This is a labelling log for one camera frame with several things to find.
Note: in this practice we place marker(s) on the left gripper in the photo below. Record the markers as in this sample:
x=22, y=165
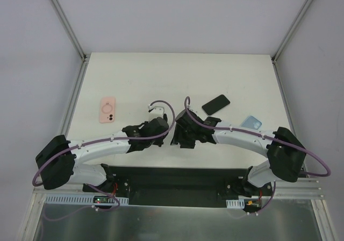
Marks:
x=163, y=133

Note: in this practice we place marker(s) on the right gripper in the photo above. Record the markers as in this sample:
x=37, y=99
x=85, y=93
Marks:
x=178, y=134

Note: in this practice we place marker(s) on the black phone case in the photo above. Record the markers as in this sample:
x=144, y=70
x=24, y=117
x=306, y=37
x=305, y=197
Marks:
x=178, y=136

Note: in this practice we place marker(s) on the pink phone case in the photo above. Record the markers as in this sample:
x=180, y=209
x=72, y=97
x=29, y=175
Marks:
x=107, y=109

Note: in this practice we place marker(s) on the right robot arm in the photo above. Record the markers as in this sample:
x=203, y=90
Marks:
x=283, y=159

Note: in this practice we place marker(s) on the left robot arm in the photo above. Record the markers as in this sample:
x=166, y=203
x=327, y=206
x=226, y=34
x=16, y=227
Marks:
x=64, y=161

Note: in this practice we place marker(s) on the bare phone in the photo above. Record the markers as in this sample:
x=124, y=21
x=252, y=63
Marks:
x=216, y=104

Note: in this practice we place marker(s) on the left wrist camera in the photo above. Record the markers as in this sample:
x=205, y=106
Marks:
x=155, y=111

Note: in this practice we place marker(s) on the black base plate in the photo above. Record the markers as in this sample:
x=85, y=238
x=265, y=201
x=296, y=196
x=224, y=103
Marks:
x=179, y=187

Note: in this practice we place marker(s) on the right white cable duct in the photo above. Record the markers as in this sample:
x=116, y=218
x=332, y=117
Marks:
x=235, y=204

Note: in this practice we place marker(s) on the white cable duct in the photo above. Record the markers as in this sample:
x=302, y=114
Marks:
x=235, y=204
x=74, y=199

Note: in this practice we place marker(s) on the left white cable duct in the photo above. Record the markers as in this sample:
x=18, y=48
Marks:
x=74, y=199

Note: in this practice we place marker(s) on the aluminium frame rail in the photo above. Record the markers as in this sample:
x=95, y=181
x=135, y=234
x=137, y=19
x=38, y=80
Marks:
x=303, y=189

